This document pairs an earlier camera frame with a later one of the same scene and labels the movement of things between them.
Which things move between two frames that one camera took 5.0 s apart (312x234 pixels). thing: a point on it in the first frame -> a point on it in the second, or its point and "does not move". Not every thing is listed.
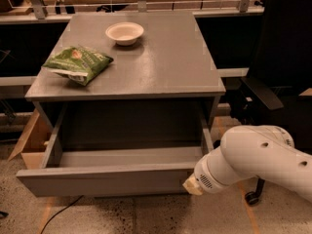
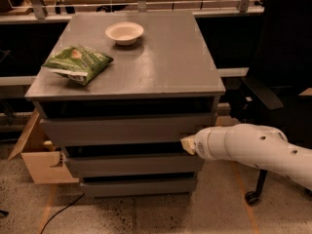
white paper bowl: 125,32 does not move
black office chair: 282,68 does not move
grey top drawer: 114,173 -> 120,130
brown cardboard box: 35,142 does not move
